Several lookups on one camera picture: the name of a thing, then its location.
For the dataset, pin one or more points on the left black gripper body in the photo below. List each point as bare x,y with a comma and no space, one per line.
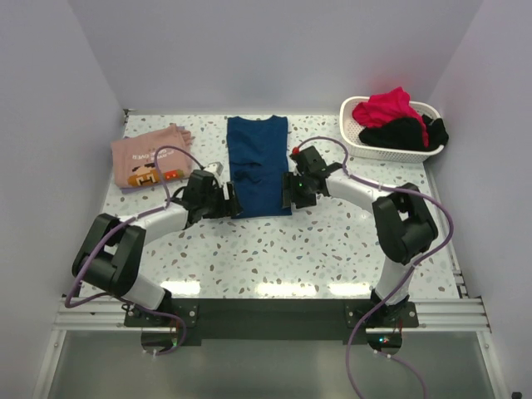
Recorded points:
214,204

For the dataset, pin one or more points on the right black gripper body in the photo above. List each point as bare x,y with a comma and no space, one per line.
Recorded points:
302,194

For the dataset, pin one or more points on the blue t shirt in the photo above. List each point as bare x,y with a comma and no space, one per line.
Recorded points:
257,162

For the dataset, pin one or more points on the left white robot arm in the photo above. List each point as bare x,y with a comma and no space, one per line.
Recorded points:
109,258

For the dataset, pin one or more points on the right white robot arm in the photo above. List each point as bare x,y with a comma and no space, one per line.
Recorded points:
404,225

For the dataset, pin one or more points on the white plastic basket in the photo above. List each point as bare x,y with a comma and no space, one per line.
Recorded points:
350,130

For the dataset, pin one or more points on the folded pink t shirt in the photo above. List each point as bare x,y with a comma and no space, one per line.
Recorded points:
145,160

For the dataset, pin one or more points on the black t shirt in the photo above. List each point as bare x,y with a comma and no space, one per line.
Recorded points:
405,134

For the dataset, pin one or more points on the red t shirt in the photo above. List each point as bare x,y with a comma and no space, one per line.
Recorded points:
388,110

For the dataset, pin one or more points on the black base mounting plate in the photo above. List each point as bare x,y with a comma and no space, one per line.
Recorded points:
196,320

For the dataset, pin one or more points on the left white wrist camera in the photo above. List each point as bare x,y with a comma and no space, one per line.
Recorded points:
215,168

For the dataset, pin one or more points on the aluminium frame rail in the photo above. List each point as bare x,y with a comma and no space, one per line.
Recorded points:
101,314

